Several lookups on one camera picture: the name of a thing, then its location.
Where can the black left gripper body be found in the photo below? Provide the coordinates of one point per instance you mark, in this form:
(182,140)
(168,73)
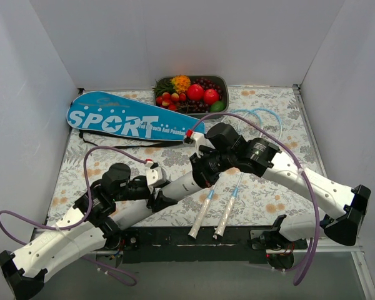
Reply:
(158,200)

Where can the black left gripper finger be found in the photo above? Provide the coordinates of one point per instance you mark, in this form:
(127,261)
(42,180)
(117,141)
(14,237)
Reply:
(155,182)
(159,202)

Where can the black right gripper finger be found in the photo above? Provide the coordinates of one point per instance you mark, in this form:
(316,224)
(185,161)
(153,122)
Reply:
(205,179)
(198,164)

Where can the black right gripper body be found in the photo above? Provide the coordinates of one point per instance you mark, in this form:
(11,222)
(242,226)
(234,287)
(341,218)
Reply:
(200,170)

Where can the white shuttlecock tube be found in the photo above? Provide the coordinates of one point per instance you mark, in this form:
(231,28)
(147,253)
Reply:
(172,193)

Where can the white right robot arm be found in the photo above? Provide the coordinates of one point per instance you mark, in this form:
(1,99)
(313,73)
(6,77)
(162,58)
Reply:
(340,209)

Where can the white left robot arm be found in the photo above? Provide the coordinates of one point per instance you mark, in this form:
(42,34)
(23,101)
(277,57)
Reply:
(111,204)

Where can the blue badminton racket left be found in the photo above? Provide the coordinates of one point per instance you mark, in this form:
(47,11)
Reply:
(203,212)

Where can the blue badminton racket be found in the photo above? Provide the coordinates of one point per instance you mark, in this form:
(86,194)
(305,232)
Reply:
(267,120)
(203,212)

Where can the blue badminton racket right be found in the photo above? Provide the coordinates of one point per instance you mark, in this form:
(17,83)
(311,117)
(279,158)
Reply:
(267,120)

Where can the floral table mat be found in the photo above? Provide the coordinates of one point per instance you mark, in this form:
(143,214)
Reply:
(258,202)

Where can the green lime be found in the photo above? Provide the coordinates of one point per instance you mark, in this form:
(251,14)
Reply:
(217,107)

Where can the dark grape bunch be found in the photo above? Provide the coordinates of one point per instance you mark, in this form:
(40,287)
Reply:
(194,107)

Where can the red apple right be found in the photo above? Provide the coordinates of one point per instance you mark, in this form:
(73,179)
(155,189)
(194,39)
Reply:
(210,96)

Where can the red apple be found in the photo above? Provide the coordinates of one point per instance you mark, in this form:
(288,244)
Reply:
(210,96)
(195,92)

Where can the small red peaches cluster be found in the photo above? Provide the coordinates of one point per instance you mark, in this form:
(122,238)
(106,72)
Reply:
(173,102)

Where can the red apple left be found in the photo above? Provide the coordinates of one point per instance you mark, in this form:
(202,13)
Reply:
(195,92)

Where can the orange toy pineapple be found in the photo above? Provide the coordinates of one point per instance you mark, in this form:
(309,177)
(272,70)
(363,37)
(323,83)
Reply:
(180,83)

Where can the blue sport racket bag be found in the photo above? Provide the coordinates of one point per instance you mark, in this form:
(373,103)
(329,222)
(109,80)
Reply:
(107,114)

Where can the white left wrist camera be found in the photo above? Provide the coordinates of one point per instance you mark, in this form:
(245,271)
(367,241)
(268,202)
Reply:
(155,169)

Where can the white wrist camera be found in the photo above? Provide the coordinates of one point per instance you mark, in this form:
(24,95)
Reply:
(198,141)
(155,169)

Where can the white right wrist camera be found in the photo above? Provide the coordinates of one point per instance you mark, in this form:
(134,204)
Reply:
(198,141)

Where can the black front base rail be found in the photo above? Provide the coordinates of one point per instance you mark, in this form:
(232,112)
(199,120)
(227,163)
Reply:
(173,244)

